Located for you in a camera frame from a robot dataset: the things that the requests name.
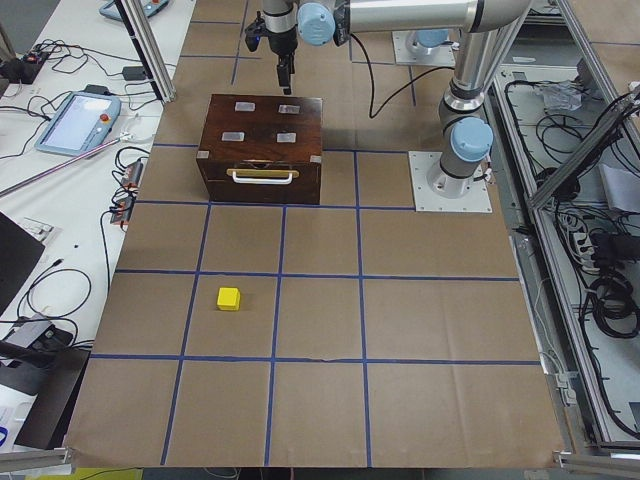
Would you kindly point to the metal rod tool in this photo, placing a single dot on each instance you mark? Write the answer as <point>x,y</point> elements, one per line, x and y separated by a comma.
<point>56,168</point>

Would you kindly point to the dark wooden drawer cabinet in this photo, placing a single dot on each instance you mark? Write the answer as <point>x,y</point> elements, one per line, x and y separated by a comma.
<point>262,128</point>

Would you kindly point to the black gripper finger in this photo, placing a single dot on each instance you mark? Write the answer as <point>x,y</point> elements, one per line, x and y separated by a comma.
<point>281,70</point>
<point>287,72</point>

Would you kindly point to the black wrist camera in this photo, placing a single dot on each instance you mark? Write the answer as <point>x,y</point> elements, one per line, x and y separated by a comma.
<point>254,31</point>

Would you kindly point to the brown paper table mat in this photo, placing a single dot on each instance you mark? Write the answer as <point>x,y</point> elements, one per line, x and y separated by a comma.
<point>368,334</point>

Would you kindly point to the yellow block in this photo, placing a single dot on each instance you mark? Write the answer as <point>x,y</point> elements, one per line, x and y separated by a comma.
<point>228,299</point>

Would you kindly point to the black power adapter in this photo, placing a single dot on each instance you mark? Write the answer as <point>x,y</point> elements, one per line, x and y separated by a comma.
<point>134,73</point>

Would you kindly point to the aluminium frame post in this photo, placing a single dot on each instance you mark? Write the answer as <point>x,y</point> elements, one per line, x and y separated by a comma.
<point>145,45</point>

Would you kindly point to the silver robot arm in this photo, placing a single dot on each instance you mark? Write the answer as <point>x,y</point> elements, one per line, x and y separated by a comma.
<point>429,47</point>
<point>468,139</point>

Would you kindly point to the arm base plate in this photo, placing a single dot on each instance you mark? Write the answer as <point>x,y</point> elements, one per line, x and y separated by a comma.
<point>400,51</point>
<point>436,192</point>

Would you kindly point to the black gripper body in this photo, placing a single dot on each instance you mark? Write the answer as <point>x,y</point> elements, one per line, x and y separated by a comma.
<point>281,41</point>

